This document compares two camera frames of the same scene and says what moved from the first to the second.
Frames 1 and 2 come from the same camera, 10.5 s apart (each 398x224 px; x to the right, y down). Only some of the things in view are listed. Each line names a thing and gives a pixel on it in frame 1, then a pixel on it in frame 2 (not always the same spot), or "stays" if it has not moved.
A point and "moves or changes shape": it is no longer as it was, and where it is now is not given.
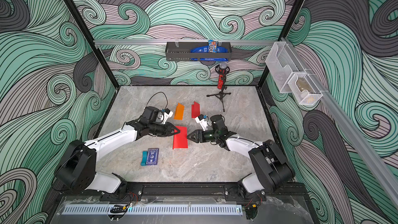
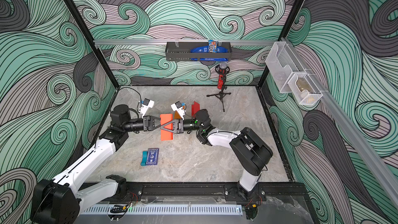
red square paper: (195, 110) stays
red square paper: (180, 140) moves or changes shape
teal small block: (144, 158) stays
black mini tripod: (221, 95) stays
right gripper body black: (210, 135) → (182, 129)
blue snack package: (213, 47) stays
